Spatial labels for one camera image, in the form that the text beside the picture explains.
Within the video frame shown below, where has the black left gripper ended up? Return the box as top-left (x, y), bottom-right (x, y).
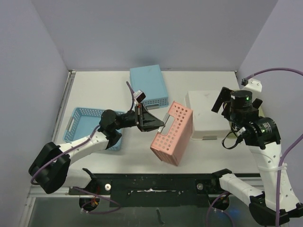
top-left (114, 103), bottom-right (165, 132)

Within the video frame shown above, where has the pink plastic basket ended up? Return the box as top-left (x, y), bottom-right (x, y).
top-left (150, 101), bottom-right (193, 166)

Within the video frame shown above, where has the white perforated plastic basket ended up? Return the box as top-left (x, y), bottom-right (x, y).
top-left (185, 90), bottom-right (230, 140)

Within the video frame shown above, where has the green perforated plastic basket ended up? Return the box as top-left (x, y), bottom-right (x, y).
top-left (258, 106), bottom-right (265, 117)

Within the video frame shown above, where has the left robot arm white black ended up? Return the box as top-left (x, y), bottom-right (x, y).
top-left (28, 104), bottom-right (165, 194)

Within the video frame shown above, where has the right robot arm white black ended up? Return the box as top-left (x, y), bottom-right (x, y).
top-left (211, 87), bottom-right (303, 227)

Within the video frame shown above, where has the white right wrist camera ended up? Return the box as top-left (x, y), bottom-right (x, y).
top-left (241, 78), bottom-right (262, 93)

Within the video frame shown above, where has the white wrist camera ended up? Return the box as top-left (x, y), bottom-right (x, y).
top-left (133, 90), bottom-right (146, 103)
top-left (241, 78), bottom-right (262, 93)

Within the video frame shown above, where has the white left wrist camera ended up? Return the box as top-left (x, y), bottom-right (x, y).
top-left (133, 90), bottom-right (146, 103)

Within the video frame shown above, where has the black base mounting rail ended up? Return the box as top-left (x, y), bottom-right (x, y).
top-left (68, 172), bottom-right (261, 209)

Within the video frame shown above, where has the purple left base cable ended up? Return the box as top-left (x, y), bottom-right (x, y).
top-left (72, 186), bottom-right (123, 215)

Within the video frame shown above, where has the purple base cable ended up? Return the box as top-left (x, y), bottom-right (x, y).
top-left (72, 186), bottom-right (123, 215)
top-left (205, 191), bottom-right (236, 227)

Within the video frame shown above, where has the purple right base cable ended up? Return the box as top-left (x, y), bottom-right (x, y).
top-left (205, 191), bottom-right (236, 227)

